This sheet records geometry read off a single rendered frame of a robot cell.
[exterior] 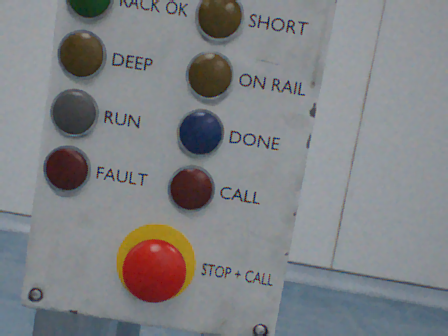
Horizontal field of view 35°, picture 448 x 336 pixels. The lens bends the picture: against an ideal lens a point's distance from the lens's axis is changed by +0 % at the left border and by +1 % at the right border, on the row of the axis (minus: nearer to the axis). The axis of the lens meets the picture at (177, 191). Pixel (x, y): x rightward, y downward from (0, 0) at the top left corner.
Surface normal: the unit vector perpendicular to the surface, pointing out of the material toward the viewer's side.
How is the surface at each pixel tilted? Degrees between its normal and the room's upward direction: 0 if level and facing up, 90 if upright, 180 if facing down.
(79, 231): 90
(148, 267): 87
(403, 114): 90
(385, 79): 90
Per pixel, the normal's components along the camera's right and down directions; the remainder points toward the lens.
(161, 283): 0.04, 0.22
